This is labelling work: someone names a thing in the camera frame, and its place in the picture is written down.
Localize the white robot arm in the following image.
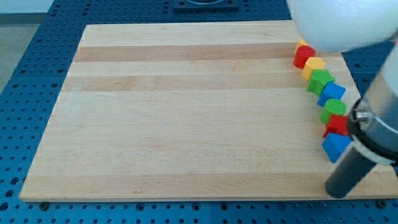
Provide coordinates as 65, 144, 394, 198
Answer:
287, 0, 397, 198

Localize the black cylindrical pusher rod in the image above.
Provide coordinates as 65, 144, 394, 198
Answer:
325, 142, 377, 198

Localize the blue cube block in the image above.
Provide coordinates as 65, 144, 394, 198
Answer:
317, 82, 346, 106

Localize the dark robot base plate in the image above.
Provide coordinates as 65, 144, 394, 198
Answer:
172, 0, 240, 12

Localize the yellow block behind red cylinder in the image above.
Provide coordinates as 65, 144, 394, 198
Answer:
295, 39, 308, 52

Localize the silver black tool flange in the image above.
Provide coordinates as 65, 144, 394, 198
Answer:
346, 68, 398, 166

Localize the blue triangle block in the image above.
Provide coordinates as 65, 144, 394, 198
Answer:
322, 133, 352, 163

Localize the green star block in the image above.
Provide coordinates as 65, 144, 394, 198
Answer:
307, 69, 335, 96

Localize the green circle block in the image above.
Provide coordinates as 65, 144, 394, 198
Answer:
320, 99, 346, 124

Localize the yellow hexagon block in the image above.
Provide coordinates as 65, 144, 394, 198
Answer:
302, 57, 326, 81

